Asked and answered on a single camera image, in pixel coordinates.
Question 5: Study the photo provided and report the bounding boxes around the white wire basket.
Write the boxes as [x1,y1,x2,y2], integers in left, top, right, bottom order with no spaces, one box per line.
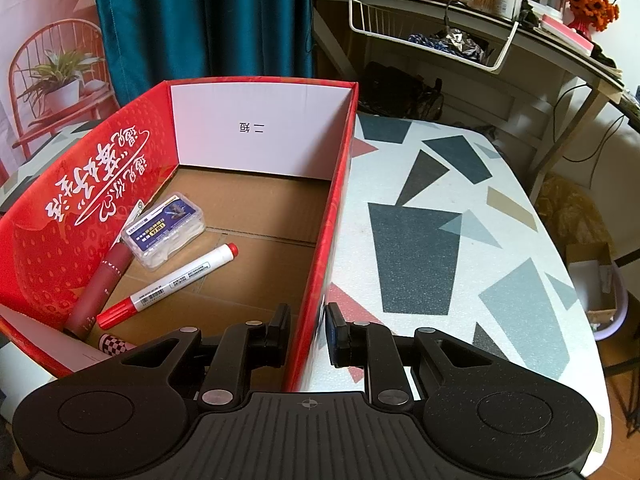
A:
[348,0,521,73]

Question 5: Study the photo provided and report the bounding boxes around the red white marker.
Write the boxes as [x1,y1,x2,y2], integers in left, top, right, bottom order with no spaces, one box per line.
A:
[96,243,239,331]

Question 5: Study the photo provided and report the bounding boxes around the dark red tube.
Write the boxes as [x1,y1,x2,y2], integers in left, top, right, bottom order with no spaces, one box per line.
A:
[64,242,133,341]

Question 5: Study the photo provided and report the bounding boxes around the small cardboard box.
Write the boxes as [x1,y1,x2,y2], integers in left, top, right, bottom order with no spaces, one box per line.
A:
[567,242,617,326]

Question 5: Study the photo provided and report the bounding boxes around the red cardboard box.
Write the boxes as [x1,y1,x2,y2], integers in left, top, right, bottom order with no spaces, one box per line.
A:
[0,77,360,393]

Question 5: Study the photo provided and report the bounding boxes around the black top dressing desk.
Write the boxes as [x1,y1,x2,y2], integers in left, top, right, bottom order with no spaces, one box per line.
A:
[310,0,628,196]

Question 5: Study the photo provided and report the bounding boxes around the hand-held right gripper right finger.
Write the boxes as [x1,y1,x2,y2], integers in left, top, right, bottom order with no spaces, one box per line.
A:
[326,303,506,408]

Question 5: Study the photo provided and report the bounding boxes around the clear dental floss box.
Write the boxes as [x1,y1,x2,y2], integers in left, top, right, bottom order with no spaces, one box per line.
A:
[121,192,207,273]

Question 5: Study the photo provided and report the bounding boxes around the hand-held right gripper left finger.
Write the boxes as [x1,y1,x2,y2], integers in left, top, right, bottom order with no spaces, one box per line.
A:
[120,304,292,412]

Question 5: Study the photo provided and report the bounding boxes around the pink book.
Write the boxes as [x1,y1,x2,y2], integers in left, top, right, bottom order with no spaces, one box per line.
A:
[540,14,596,56]

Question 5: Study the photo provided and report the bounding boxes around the black plastic bag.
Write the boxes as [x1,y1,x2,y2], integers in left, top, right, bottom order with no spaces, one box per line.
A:
[357,62,445,121]

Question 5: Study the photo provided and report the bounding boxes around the printed room scene backdrop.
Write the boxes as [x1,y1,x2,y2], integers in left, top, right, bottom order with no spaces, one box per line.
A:
[0,0,121,186]

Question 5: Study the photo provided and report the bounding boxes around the crumpled silver foil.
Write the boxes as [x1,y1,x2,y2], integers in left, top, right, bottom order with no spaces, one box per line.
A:
[440,30,487,59]

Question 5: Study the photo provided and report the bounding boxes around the lavender plastic bin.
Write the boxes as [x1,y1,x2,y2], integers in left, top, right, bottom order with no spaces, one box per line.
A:
[567,260,630,342]

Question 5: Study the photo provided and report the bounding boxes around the teal curtain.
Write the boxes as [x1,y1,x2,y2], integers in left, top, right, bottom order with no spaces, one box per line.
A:
[92,0,316,111]

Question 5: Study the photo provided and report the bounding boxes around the checkered small tube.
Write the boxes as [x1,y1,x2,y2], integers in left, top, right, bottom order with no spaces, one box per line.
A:
[97,331,136,357]

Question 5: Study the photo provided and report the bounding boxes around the yellow brown bag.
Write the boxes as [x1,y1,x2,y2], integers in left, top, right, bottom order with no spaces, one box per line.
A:
[537,175,603,253]

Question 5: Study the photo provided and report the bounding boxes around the geometric patterned table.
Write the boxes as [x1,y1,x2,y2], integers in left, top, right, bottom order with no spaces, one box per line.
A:
[0,112,613,480]

